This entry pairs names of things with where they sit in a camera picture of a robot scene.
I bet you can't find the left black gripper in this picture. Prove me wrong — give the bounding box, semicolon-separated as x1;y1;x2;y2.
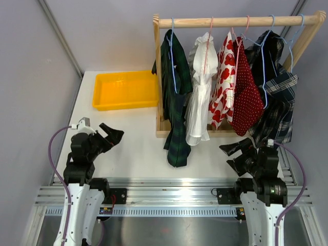
87;123;124;161

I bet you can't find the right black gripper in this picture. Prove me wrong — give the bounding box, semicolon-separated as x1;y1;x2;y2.
219;137;262;176

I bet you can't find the white red floral skirt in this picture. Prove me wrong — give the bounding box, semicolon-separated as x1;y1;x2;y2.
208;32;236;130

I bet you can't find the navy white plaid skirt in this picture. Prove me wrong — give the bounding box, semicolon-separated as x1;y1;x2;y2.
245;31;299;148

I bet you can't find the dark green plaid skirt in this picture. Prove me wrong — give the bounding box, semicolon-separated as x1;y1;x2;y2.
160;29;193;168

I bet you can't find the blue hanger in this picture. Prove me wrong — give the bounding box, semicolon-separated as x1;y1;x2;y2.
241;14;275;109
167;18;177;94
275;14;305;73

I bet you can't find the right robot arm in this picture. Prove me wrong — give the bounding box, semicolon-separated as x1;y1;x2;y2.
219;138;288;245

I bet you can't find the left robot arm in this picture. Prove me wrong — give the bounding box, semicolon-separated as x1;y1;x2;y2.
53;118;127;245

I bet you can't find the red polka dot skirt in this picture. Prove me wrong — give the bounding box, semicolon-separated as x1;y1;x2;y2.
232;41;264;136

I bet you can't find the yellow plastic tray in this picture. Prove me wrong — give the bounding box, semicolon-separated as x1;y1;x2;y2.
92;70;159;111

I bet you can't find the white pleated dress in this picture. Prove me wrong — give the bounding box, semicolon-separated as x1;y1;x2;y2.
186;33;218;146

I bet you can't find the wooden clothes rack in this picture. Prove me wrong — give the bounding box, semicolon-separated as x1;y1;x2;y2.
153;11;326;138

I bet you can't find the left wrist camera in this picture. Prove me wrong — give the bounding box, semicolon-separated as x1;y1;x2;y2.
71;117;96;134

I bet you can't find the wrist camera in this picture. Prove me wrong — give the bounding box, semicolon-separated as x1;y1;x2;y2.
71;117;96;134
266;138;274;148

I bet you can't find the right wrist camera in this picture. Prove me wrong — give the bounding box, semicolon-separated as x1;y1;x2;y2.
266;138;274;148

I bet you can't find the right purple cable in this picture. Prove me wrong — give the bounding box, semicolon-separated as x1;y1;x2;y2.
272;142;308;246

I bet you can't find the aluminium mounting rail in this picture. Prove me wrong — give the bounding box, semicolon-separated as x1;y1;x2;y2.
35;177;313;207

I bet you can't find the white slotted cable duct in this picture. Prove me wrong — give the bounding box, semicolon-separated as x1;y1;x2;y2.
45;208;238;217

